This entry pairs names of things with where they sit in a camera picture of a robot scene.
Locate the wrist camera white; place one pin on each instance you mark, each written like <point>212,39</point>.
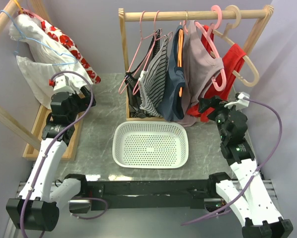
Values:
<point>61,84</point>
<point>241,102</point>

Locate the pink plastic hanger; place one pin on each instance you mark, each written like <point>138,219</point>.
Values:
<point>206,34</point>

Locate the white striped tank top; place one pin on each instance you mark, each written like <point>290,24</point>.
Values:
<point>152,83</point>

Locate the beige wooden hanger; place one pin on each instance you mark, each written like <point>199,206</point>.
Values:
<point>246,64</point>

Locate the navy blue tank top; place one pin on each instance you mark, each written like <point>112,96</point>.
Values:
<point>170,107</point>

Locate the pink wire hanger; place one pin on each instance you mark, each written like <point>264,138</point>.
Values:
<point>170,34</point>
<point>132,64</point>

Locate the orange plastic hanger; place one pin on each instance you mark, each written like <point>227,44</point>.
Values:
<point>180,48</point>

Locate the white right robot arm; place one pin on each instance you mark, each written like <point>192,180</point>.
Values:
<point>253,206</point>

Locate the wooden clothes rack centre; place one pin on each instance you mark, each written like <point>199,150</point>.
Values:
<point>262,17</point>

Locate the white perforated plastic basket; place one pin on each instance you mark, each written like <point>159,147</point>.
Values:
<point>150,145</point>

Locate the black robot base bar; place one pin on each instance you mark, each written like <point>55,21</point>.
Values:
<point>147,193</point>

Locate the red tank top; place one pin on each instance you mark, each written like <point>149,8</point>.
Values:
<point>233,60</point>

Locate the mauve tank top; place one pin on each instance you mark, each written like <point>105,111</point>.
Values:
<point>199,68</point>

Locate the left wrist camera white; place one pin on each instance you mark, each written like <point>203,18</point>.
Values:
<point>61,84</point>

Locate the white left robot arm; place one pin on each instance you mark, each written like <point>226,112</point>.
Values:
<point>37,207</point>

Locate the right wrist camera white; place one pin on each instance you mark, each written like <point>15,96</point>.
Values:
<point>241,102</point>

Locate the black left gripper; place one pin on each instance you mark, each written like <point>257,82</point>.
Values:
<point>83,103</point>

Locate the red floral white garment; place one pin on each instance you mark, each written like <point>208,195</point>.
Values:
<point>57,35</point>

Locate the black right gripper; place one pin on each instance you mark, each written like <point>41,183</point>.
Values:
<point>205,103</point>

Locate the black striped tank top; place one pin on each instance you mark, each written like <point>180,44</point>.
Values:
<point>131,78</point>

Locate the white dress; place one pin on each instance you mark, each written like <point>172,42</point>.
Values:
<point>50,57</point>

